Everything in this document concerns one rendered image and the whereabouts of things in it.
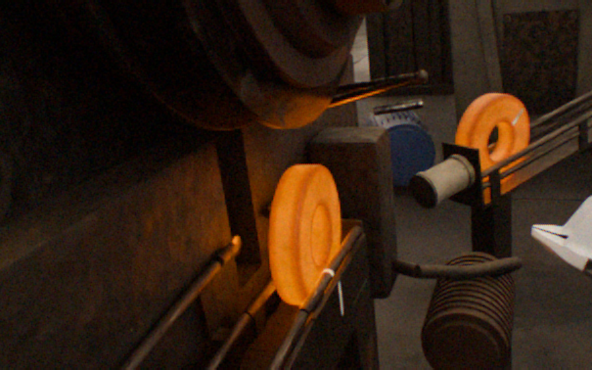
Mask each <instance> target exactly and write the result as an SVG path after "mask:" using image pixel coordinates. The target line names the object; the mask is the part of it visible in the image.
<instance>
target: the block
mask: <svg viewBox="0 0 592 370"><path fill-rule="evenodd" d="M309 156H310V164H321V165H323V166H325V167H326V168H328V169H329V170H330V173H331V174H332V176H333V178H334V181H335V184H336V187H337V191H338V197H339V202H340V211H341V219H347V220H362V227H363V233H364V234H365V235H366V245H367V256H368V268H369V279H370V292H371V296H370V297H369V299H386V298H388V297H389V294H390V292H391V290H392V286H393V284H394V282H395V279H397V277H398V275H399V273H395V272H392V260H393V259H394V258H398V247H397V233H395V217H394V203H393V188H392V174H391V158H390V143H389V134H388V132H387V129H386V128H383V127H380V126H375V127H329V128H326V129H324V130H322V131H321V132H320V133H319V134H318V135H316V136H315V137H314V138H313V139H312V140H311V141H310V143H309Z"/></svg>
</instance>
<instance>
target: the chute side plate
mask: <svg viewBox="0 0 592 370"><path fill-rule="evenodd" d="M340 280H341V290H342V308H343V315H342V312H341V302H340V293H339V281H340ZM365 280H367V283H368V295H369V297H370V296H371V292H370V279H369V268H368V256H367V245H366V235H365V234H361V236H360V237H359V239H358V242H357V244H356V245H355V247H354V249H353V250H352V251H351V253H349V255H348V256H347V258H346V259H345V261H344V263H343V264H342V268H341V269H340V271H339V273H338V274H337V276H336V278H335V279H334V281H333V282H332V284H331V286H330V287H329V290H328V292H326V293H325V295H324V297H323V298H322V300H321V301H320V303H319V305H318V306H317V307H316V309H315V311H314V313H313V315H312V316H311V321H309V322H308V323H307V325H306V327H305V329H304V331H302V335H301V337H300V339H299V341H298V342H297V344H296V347H295V348H294V350H293V352H292V354H291V357H290V359H289V360H288V362H287V364H286V366H285V368H284V370H336V368H337V365H338V363H339V361H340V359H341V357H342V353H343V351H344V349H345V347H346V345H347V343H348V340H350V338H351V336H352V333H353V331H354V329H355V327H356V324H355V314H354V302H355V300H356V298H357V296H358V294H359V293H360V291H361V289H362V286H363V284H364V282H365Z"/></svg>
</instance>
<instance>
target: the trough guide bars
mask: <svg viewBox="0 0 592 370"><path fill-rule="evenodd" d="M591 97H592V91H590V92H588V93H586V94H584V95H582V96H580V97H579V98H576V99H574V100H572V101H570V102H569V103H568V104H566V105H564V106H562V107H561V108H559V109H557V110H554V111H553V112H551V113H549V114H547V115H545V116H543V117H541V118H539V119H537V120H535V121H532V122H530V123H529V131H530V130H531V129H534V128H536V127H538V126H540V124H542V123H543V127H542V128H540V129H538V130H536V131H534V132H531V133H529V136H528V141H530V140H532V139H534V138H536V137H538V136H540V135H542V134H544V137H543V138H541V139H539V140H537V141H535V142H534V143H531V144H529V145H527V146H525V147H524V149H522V150H520V151H518V152H516V153H514V154H513V155H511V156H509V157H507V158H505V159H504V160H502V161H500V162H497V163H496V164H494V165H492V166H490V167H487V168H486V169H484V170H482V171H481V180H482V179H483V178H485V177H487V176H489V179H487V180H485V181H484V182H482V190H484V189H486V188H489V187H490V199H491V201H493V204H494V205H495V204H496V203H498V202H500V201H501V200H502V196H501V183H500V181H501V180H503V179H504V178H506V177H508V176H509V175H512V174H514V173H516V172H517V170H519V169H521V168H523V167H524V166H526V165H528V164H530V163H531V162H535V161H537V160H538V159H540V158H542V157H543V156H545V155H547V154H549V153H550V152H552V151H554V150H557V149H558V147H560V146H562V145H564V144H565V143H567V142H568V141H570V140H571V139H573V138H575V137H576V136H577V141H579V149H581V153H582V152H583V151H585V150H587V149H588V130H590V129H591V128H592V120H591V121H589V122H588V119H589V118H591V117H592V111H591V112H589V113H587V114H585V115H583V116H581V117H578V118H576V119H574V120H573V121H571V122H569V123H567V124H565V126H564V127H562V128H560V129H558V130H555V131H553V128H554V127H557V126H559V124H561V123H563V122H565V121H566V120H568V119H570V118H572V117H574V116H576V115H579V114H581V113H583V112H585V111H586V110H588V109H590V108H592V100H591V101H589V102H587V104H585V105H583V106H581V107H580V108H577V109H575V110H573V111H571V112H569V113H567V114H566V115H564V116H561V117H559V118H557V119H555V120H553V117H555V116H558V115H560V114H562V113H564V112H566V111H568V110H570V109H572V108H573V107H575V106H577V105H580V104H582V102H584V101H586V100H587V99H589V98H591ZM575 127H577V129H576V130H575V131H573V132H571V133H570V134H568V135H566V136H564V137H562V138H561V139H559V140H557V141H554V142H553V143H551V144H549V145H547V146H546V147H544V149H542V150H540V151H539V152H537V153H535V154H532V155H530V156H529V157H527V158H525V159H523V160H522V161H520V162H517V163H516V164H514V165H512V166H509V167H507V168H506V169H504V170H502V172H500V170H499V169H500V168H502V167H504V166H506V165H508V164H509V163H512V162H515V161H516V160H518V159H520V158H522V157H523V156H525V155H527V154H529V153H531V152H532V151H535V150H537V149H539V147H540V146H542V145H544V144H546V143H548V142H549V141H551V140H553V139H555V138H557V137H559V136H561V135H563V134H565V133H566V132H568V131H570V130H572V129H573V128H575ZM497 142H498V140H497V141H495V142H493V143H491V144H489V145H486V147H487V152H488V153H490V152H492V151H494V150H495V147H496V145H497Z"/></svg>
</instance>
